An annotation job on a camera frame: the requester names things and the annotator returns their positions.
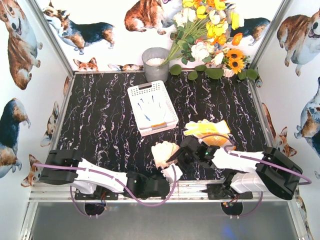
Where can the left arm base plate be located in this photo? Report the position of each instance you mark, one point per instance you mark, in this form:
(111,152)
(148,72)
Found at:
(100,193)

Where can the orange dotted glove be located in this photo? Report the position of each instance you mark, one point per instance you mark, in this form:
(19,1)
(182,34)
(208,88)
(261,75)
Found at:
(203,129)

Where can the artificial flower bouquet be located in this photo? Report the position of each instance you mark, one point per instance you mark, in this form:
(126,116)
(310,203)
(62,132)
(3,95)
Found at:
(208,32)

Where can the blue dotted glove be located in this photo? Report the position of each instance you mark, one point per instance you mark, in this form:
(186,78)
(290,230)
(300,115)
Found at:
(153,110)

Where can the beige knit glove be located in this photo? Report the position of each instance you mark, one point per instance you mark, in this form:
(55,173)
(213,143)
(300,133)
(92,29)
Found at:
(162,151)

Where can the aluminium front rail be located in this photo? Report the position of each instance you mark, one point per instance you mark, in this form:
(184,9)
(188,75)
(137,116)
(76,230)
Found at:
(184,191)

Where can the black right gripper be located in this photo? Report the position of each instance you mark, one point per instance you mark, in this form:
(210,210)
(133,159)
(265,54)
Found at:
(186,152)

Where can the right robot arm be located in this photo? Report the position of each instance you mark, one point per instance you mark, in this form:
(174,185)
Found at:
(263,171)

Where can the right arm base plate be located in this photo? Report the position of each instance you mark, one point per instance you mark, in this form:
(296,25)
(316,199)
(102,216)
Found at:
(217,191)

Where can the white perforated storage basket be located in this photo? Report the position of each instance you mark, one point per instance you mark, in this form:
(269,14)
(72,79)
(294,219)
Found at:
(158,89)

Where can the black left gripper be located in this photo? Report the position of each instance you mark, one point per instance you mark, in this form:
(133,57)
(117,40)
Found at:
(163,186)

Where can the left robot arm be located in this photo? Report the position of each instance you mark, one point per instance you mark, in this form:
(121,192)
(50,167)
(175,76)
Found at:
(67,166)

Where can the grey metal bucket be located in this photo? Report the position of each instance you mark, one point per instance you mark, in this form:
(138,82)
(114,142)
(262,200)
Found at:
(154,65)

